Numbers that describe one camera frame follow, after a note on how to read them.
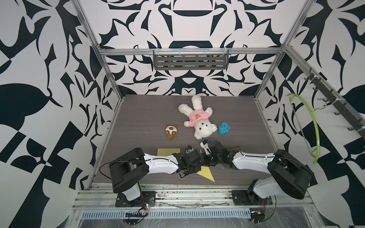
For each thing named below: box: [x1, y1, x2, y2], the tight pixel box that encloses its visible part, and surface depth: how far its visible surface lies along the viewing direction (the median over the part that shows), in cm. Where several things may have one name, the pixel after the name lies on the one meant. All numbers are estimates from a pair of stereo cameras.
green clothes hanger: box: [286, 93, 321, 164], surface depth 73 cm
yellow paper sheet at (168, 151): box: [157, 148, 181, 157], surface depth 94 cm
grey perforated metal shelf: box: [153, 48, 230, 71], surface depth 96 cm
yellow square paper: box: [196, 165, 215, 183], surface depth 83 cm
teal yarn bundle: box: [218, 122, 231, 135], surface depth 101 cm
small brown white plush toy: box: [165, 124, 179, 140], surface depth 99 cm
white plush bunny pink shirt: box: [178, 95, 218, 141], surface depth 100 cm
